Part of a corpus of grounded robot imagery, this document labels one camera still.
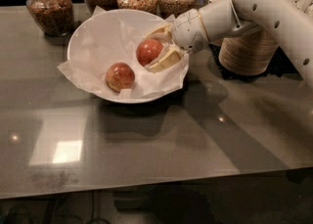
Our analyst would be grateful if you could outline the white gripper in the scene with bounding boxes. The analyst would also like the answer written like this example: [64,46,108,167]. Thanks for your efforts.
[144,9,208,73]

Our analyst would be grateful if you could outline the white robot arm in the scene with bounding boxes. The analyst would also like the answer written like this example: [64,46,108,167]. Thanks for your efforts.
[165,0,313,87]

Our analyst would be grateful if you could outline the left red yellow apple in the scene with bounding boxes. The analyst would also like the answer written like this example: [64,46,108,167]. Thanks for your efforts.
[106,63,135,92]

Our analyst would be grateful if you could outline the white bowl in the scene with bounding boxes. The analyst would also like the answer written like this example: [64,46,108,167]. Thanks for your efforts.
[67,9,191,105]

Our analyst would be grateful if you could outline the white paper liner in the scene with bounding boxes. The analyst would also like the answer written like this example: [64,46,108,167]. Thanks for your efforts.
[57,5,190,101]

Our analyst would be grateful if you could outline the front stack paper bowls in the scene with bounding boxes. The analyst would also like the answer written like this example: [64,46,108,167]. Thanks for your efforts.
[218,30,279,76]

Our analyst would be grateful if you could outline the left glass cereal jar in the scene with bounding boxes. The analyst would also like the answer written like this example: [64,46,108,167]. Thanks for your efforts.
[26,0,74,36]

